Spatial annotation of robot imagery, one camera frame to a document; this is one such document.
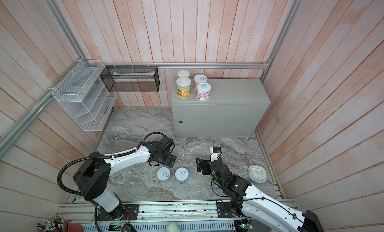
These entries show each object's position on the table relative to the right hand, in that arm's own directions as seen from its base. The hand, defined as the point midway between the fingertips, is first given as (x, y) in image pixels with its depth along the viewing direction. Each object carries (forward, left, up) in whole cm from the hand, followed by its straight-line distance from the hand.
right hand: (202, 158), depth 79 cm
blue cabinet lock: (+22, +13, +5) cm, 26 cm away
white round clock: (-4, -32, -10) cm, 34 cm away
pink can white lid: (-7, +21, -6) cm, 23 cm away
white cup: (-30, +14, -4) cm, 33 cm away
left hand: (+1, +21, -9) cm, 23 cm away
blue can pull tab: (-6, +11, -6) cm, 14 cm away
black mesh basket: (+55, +51, +13) cm, 76 cm away
